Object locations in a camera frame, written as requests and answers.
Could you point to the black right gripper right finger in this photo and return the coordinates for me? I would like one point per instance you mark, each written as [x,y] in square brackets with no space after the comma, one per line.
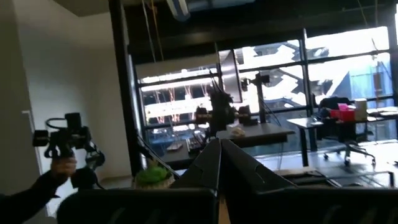
[239,171]

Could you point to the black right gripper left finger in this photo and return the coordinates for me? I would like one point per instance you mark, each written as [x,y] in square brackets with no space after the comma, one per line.
[205,171]

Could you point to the person's forearm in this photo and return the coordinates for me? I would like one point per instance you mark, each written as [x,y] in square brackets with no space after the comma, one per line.
[25,199]

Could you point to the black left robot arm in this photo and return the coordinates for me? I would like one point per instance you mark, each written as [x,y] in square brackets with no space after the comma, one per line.
[221,98]

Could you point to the crumpled white tissue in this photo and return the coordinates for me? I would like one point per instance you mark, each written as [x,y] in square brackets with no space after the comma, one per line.
[237,132]

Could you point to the black desk stand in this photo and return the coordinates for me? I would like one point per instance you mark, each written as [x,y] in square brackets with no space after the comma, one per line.
[259,99]

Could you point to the grey office desk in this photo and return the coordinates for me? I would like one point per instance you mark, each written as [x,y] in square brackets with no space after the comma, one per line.
[264,132]

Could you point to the black keyboard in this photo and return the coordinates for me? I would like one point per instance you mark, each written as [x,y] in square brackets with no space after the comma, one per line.
[196,144]

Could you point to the green succulent in woven pot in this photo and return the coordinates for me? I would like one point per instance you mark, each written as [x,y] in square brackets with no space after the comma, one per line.
[154,174]

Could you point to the dark background desk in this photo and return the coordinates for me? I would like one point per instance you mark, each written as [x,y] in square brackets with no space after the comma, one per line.
[306,123]

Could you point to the black office chair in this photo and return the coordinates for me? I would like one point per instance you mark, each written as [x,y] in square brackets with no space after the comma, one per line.
[329,104]

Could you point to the red box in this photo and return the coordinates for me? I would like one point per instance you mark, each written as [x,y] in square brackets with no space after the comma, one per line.
[345,115]

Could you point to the white container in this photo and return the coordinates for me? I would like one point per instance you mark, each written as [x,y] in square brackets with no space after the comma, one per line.
[360,109]

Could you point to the person's hand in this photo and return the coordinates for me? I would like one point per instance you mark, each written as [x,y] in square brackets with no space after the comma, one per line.
[63,168]

